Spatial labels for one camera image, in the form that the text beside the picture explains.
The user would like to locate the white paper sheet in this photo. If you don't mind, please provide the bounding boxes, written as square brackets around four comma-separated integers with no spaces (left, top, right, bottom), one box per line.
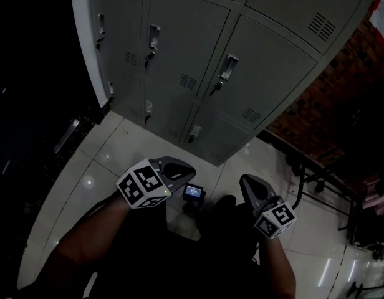
[368,0,384,48]

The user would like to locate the grey metal locker cabinet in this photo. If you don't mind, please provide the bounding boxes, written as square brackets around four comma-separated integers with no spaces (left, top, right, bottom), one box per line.
[69,0,383,167]

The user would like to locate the small black screen device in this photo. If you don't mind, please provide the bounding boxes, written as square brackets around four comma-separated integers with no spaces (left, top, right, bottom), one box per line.
[181,183,207,214]

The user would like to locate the black metal frame furniture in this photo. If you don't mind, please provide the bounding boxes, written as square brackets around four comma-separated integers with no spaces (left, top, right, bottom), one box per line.
[284,153,384,249]

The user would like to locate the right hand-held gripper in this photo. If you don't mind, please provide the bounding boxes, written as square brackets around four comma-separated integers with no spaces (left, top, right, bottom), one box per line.
[239,174,297,240]

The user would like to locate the silver door handle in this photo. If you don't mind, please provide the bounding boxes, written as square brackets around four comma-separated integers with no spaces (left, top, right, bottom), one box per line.
[52,118,80,154]

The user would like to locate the person's right forearm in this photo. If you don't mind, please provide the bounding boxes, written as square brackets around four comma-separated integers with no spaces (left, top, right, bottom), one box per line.
[259,234,298,299]

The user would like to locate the row of closed locker fronts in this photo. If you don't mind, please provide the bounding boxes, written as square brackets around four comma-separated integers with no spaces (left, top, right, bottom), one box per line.
[90,0,378,145]

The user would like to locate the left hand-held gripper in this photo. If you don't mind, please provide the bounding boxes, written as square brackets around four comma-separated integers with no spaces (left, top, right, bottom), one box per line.
[116,156,198,210]

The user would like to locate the person's left forearm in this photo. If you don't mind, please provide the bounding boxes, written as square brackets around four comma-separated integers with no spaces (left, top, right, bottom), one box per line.
[50,194,168,269]

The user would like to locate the person's dark clothing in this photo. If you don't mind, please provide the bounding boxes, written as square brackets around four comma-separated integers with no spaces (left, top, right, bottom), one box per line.
[16,194,294,299]

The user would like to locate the grey metal locker door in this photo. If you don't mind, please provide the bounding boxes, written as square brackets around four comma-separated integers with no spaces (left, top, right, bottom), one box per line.
[179,103,255,166]

